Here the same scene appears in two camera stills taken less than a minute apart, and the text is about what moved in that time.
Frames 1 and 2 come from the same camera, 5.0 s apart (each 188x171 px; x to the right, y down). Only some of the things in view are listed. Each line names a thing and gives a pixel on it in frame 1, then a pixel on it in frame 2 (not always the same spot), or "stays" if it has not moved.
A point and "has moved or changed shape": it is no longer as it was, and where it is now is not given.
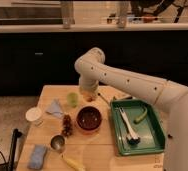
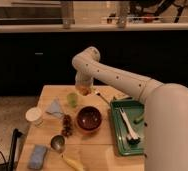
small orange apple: (89, 99) has moved or changed shape
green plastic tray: (148, 129) stays
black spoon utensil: (103, 99) stays
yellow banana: (73, 164) stays
